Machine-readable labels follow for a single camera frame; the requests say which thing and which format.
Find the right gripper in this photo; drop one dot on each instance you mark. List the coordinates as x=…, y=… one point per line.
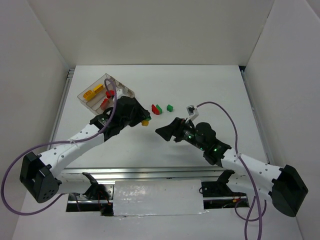
x=178, y=129

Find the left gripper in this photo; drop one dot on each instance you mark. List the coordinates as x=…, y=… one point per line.
x=135, y=113

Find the small yellow lego brick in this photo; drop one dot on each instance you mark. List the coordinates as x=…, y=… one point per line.
x=145, y=123

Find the red rectangular lego brick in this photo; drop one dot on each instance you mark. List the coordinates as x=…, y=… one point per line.
x=104, y=104

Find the red rounded lego brick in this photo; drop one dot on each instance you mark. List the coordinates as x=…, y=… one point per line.
x=109, y=94

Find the yellow rectangular lego brick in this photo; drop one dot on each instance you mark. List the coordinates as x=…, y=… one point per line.
x=98, y=88

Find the yellow rounded lego brick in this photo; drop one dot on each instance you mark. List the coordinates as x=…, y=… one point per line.
x=89, y=95

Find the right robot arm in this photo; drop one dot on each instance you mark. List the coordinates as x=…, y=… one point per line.
x=283, y=185

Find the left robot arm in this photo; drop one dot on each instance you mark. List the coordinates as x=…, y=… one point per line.
x=39, y=173

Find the red half-round lego brick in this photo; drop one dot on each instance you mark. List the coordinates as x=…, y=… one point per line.
x=155, y=110

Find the small green lego brick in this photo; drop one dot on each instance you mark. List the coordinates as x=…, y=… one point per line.
x=169, y=108

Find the green half-round lego brick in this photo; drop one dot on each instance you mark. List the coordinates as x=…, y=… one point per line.
x=159, y=109

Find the clear compartment organizer tray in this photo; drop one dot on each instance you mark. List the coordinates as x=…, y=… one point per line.
x=109, y=83

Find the white cover panel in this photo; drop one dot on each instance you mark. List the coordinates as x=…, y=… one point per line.
x=157, y=198

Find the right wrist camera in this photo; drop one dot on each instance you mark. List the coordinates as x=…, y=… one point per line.
x=192, y=113

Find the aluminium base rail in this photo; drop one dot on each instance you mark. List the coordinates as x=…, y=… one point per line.
x=111, y=175

